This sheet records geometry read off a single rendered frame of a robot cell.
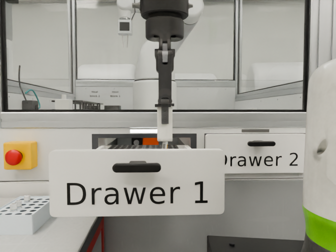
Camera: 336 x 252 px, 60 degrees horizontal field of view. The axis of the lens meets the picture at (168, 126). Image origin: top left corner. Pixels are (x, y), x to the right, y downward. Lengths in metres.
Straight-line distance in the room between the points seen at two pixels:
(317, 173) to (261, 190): 0.59
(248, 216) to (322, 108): 0.64
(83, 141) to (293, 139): 0.59
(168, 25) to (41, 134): 0.49
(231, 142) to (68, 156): 0.48
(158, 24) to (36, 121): 0.47
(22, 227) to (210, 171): 0.37
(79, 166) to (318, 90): 0.36
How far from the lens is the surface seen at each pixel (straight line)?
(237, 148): 0.84
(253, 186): 0.89
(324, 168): 0.31
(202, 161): 0.49
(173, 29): 0.56
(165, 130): 0.58
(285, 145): 0.88
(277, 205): 0.93
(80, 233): 0.61
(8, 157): 0.84
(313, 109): 0.32
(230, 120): 0.85
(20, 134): 0.90
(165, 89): 0.54
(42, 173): 0.89
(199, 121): 0.82
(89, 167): 0.50
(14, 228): 0.65
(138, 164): 0.45
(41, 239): 0.61
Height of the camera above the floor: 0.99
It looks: 3 degrees down
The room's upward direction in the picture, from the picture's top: straight up
